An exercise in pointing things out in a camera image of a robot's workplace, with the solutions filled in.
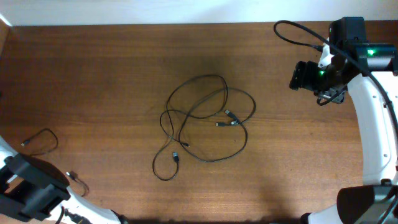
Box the black usb cables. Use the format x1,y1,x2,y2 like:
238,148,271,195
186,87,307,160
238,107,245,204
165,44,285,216
152,74,257,182

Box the separated black usb cable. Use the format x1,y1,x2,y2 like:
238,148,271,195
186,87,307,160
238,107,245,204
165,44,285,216
20,128,90,198

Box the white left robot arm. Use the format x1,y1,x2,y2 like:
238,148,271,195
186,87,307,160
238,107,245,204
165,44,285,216
1,139,128,224

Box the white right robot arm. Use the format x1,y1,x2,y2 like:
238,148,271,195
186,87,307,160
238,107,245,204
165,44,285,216
289,17,397,223

